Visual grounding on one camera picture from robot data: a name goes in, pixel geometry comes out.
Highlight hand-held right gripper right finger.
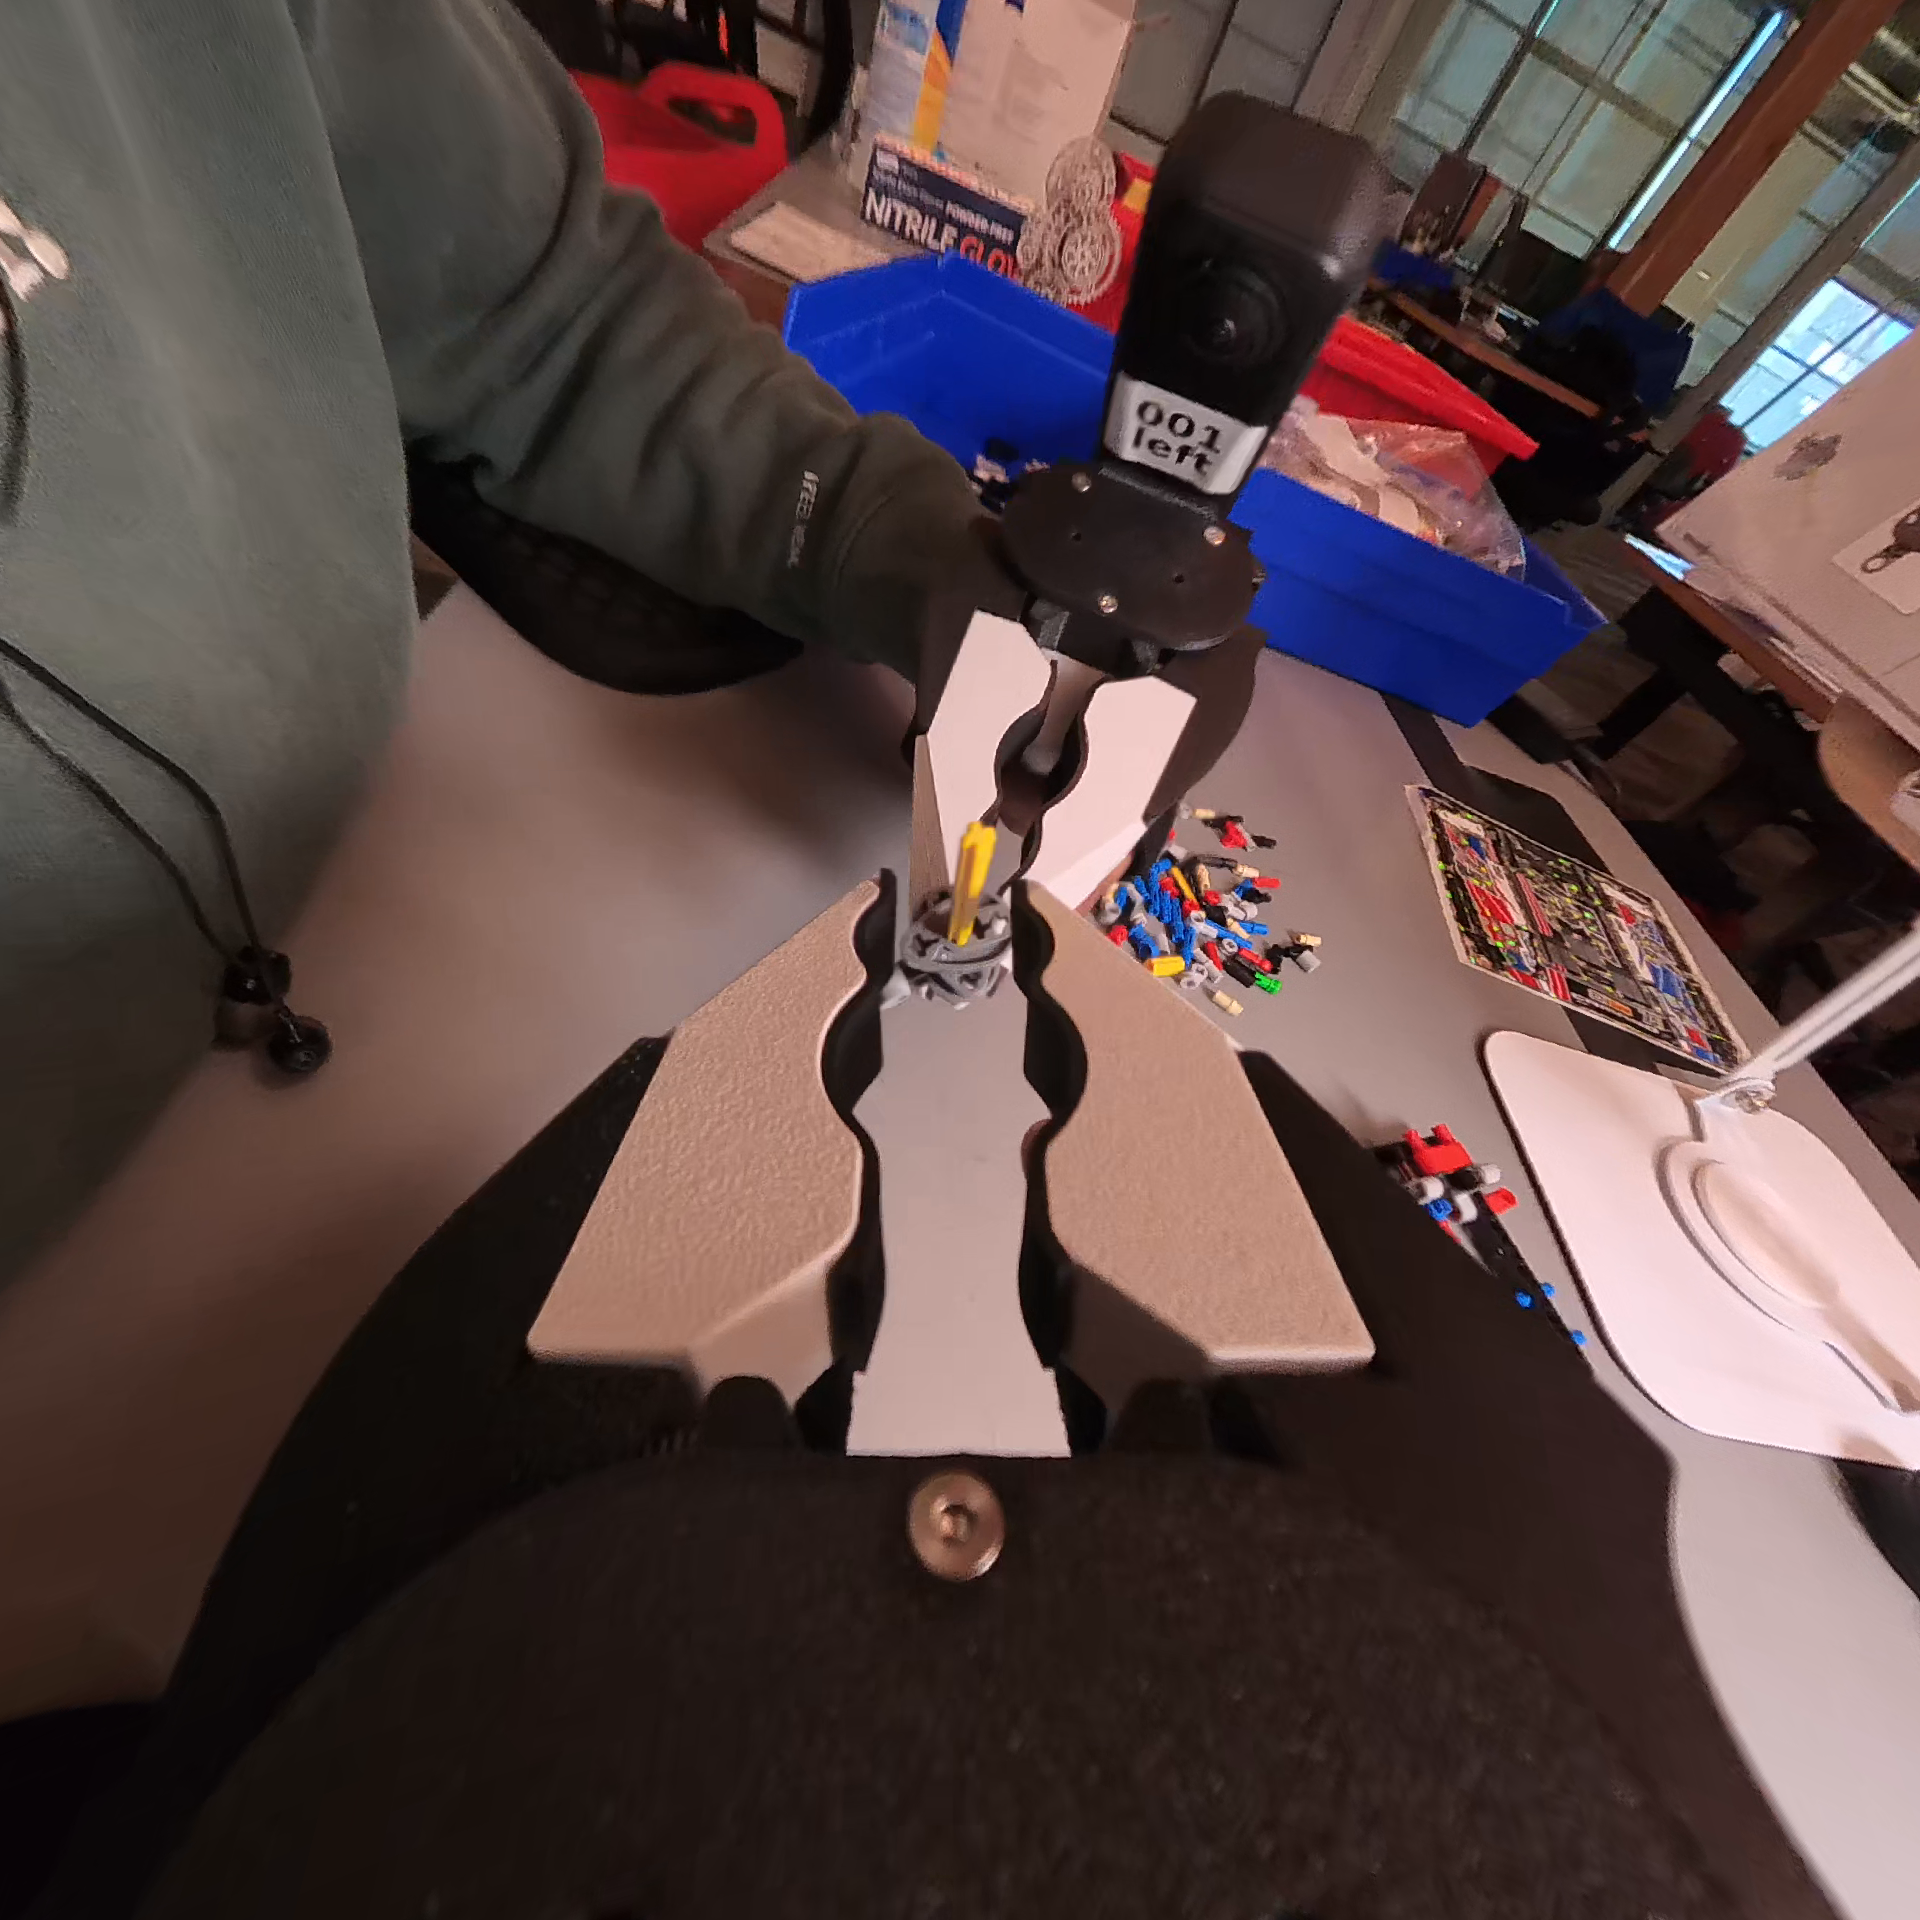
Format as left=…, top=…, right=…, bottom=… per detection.
left=1013, top=882, right=1381, bottom=1442

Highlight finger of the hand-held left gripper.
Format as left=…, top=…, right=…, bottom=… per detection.
left=906, top=605, right=1060, bottom=919
left=1033, top=673, right=1202, bottom=911

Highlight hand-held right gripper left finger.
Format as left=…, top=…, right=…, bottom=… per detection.
left=524, top=876, right=890, bottom=1442

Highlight yellow lego axle assembly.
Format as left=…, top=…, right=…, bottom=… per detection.
left=885, top=815, right=1014, bottom=1013

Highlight instruction booklet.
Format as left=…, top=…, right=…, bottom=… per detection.
left=1657, top=335, right=1920, bottom=751

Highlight person's left forearm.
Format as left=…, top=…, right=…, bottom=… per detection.
left=375, top=90, right=1022, bottom=678

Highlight pile of small lego pieces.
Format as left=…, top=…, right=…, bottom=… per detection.
left=1092, top=803, right=1326, bottom=1022

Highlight plastic bag of lego parts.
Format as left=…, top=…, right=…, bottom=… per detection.
left=1274, top=412, right=1530, bottom=579

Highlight grey spoked lego wheels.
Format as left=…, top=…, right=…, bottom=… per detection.
left=1025, top=134, right=1125, bottom=309

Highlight blue plastic bin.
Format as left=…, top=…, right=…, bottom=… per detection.
left=1222, top=464, right=1608, bottom=730
left=782, top=252, right=1120, bottom=467

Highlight red plastic bin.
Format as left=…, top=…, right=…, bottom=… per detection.
left=571, top=62, right=791, bottom=249
left=1296, top=306, right=1541, bottom=467

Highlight printed cardboard box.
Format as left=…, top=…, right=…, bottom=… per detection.
left=863, top=134, right=1039, bottom=287

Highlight white book stand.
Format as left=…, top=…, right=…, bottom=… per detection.
left=1482, top=696, right=1920, bottom=1476

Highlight colourful sticker sheet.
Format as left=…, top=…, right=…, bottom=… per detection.
left=1404, top=781, right=1754, bottom=1077

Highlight person's green sweatshirt torso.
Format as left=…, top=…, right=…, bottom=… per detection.
left=0, top=0, right=603, bottom=1291

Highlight black lego frame assembly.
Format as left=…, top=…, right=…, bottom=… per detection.
left=1373, top=1121, right=1591, bottom=1351

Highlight black earphone cable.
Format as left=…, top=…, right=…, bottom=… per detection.
left=0, top=636, right=336, bottom=1073

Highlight wooden post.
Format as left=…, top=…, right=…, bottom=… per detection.
left=1612, top=0, right=1909, bottom=318

